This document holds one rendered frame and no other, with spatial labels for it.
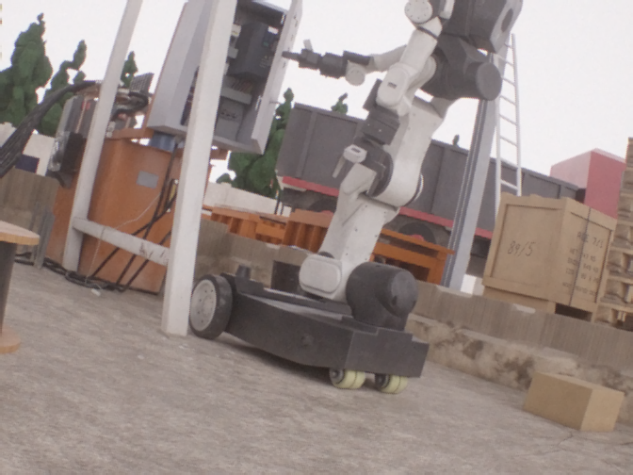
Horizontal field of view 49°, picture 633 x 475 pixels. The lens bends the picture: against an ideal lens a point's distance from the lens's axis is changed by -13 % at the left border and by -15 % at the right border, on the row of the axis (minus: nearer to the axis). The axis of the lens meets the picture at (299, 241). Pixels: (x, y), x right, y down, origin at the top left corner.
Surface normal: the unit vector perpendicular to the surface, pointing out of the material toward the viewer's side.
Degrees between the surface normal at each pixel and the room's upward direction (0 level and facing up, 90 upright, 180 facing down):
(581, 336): 91
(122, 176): 90
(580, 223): 90
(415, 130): 102
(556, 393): 90
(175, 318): 80
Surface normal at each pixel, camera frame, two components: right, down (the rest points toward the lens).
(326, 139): -0.01, -0.02
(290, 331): -0.55, -0.15
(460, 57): -0.79, -0.22
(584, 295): 0.40, 0.08
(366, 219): 0.49, 0.34
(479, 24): -0.45, 0.33
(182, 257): 0.55, -0.04
